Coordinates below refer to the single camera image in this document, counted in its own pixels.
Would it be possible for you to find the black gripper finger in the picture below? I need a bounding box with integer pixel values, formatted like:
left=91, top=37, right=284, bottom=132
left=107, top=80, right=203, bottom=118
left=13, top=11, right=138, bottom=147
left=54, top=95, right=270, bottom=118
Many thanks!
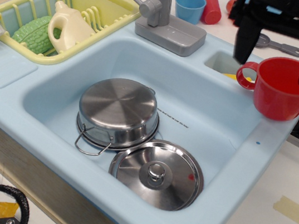
left=234, top=16, right=262, bottom=65

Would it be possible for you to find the red cup with handle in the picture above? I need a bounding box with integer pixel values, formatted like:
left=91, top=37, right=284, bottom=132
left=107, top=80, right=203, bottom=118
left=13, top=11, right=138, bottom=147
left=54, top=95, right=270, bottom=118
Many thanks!
left=236, top=57, right=299, bottom=121

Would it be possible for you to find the orange tumbler cup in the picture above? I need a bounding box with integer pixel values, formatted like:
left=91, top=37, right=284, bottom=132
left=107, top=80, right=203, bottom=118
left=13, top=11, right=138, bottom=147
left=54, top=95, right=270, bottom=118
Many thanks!
left=226, top=0, right=237, bottom=13

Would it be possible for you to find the red tumbler cup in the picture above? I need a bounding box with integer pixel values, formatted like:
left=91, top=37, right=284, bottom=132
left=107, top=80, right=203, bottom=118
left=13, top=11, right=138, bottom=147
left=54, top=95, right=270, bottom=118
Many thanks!
left=200, top=0, right=222, bottom=25

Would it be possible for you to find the blue plastic cup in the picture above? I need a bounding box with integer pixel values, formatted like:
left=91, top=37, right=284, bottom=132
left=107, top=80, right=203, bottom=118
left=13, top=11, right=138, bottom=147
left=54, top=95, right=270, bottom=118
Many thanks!
left=175, top=0, right=206, bottom=25

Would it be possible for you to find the light blue toy sink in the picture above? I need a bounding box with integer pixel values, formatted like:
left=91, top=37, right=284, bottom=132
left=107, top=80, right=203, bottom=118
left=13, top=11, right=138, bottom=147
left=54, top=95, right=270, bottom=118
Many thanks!
left=0, top=24, right=296, bottom=224

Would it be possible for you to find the grey toy spoon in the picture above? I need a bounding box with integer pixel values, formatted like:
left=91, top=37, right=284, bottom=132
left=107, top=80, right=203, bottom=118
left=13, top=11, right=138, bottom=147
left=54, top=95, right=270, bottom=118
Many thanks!
left=255, top=33, right=299, bottom=58

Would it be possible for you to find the yellow white toy knife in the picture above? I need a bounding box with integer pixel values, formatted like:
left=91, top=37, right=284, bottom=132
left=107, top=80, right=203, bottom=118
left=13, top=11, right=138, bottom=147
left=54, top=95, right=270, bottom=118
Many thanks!
left=224, top=73, right=253, bottom=83

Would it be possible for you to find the grey toy faucet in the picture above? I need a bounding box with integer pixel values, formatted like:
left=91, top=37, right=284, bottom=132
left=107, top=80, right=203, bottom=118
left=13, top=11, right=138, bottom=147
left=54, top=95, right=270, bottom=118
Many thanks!
left=134, top=0, right=207, bottom=57

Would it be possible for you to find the beige masking tape strip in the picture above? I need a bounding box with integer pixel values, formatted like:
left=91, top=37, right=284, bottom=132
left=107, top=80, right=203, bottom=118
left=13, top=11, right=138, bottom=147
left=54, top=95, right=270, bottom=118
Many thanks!
left=273, top=196, right=299, bottom=224

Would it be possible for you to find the steel pot upside down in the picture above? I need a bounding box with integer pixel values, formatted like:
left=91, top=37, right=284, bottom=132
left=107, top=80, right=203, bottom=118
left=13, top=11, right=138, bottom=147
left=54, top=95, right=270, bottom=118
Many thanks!
left=76, top=78, right=160, bottom=156

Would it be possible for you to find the steel pot lid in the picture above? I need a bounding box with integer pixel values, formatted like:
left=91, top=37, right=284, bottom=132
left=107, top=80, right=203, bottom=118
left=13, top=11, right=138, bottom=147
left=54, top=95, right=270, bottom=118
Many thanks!
left=109, top=139, right=204, bottom=211

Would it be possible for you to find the cream detergent bottle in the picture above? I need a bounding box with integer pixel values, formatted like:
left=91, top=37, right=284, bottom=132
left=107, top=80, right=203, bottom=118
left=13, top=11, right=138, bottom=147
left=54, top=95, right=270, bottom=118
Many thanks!
left=47, top=1, right=95, bottom=53

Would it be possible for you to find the yellow dish rack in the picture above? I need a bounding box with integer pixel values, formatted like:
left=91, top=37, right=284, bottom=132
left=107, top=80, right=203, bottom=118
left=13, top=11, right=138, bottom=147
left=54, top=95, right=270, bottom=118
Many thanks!
left=0, top=0, right=140, bottom=65

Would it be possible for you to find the green bumpy toy gourd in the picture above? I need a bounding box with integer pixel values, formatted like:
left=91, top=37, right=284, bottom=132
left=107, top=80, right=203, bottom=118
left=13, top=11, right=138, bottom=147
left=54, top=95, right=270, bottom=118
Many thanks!
left=12, top=16, right=54, bottom=54

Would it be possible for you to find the yellow tape piece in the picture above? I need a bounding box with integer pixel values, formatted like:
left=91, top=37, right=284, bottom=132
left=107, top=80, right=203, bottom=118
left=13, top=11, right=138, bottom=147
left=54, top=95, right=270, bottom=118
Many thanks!
left=0, top=202, right=19, bottom=219

